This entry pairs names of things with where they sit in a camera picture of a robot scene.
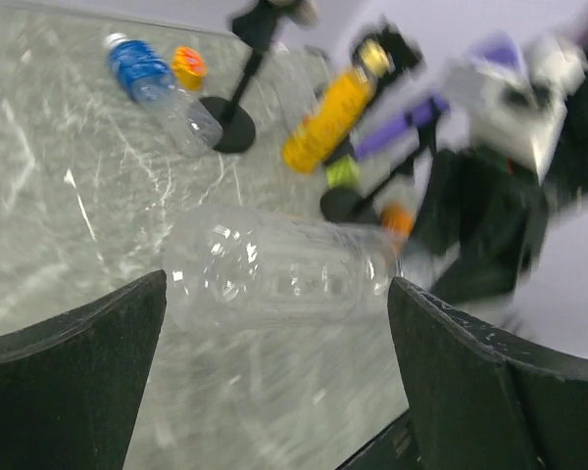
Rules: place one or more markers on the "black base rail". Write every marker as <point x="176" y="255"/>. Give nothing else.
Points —
<point x="393" y="448"/>

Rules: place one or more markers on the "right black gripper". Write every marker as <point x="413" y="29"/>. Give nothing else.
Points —
<point x="496" y="213"/>

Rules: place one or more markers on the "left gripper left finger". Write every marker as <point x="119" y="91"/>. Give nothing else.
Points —
<point x="71" y="386"/>

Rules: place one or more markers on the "blue label water bottle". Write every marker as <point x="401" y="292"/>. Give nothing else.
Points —
<point x="150" y="82"/>

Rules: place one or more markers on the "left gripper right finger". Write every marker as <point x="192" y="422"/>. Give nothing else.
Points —
<point x="481" y="397"/>

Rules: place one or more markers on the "purple microphone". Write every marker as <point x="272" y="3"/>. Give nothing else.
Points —
<point x="416" y="115"/>

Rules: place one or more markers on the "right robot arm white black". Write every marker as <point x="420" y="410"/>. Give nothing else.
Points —
<point x="567" y="178"/>

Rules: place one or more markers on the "small yellow toy piece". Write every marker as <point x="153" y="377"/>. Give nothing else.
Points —
<point x="189" y="68"/>

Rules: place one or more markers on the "green toy brick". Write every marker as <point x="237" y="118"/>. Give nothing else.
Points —
<point x="345" y="171"/>

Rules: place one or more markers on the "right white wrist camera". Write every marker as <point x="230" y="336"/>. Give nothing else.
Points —
<point x="515" y="96"/>

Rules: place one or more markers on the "black microphone stand right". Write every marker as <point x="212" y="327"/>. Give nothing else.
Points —
<point x="346" y="205"/>

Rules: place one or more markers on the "orange bottle lying right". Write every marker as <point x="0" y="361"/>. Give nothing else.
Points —
<point x="396" y="218"/>

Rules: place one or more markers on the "clear bottle white cap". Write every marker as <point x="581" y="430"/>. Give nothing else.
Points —
<point x="242" y="268"/>

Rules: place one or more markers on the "clear bottle back right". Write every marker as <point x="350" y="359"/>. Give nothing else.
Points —
<point x="297" y="77"/>

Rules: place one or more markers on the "yellow juice bottle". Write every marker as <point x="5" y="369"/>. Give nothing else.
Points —
<point x="339" y="109"/>

